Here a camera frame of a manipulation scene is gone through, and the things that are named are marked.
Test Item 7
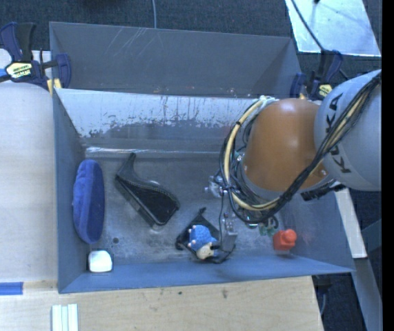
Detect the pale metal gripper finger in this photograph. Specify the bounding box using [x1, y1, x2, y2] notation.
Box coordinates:
[221, 219, 238, 252]

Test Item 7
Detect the blue and cream toy animal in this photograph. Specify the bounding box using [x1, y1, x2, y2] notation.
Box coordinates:
[187, 223, 221, 261]

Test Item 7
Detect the black flat triangular piece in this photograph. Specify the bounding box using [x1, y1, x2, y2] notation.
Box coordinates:
[175, 206, 235, 265]

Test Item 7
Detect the red toy block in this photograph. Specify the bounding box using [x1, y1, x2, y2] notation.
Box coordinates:
[273, 228, 298, 254]

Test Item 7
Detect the black shoe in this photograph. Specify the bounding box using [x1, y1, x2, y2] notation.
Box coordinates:
[114, 152, 181, 228]

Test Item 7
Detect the white rounded block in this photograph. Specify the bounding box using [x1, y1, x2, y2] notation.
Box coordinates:
[87, 250, 114, 274]

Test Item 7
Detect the grey metal bin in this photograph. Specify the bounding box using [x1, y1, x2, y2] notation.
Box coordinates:
[48, 21, 357, 294]

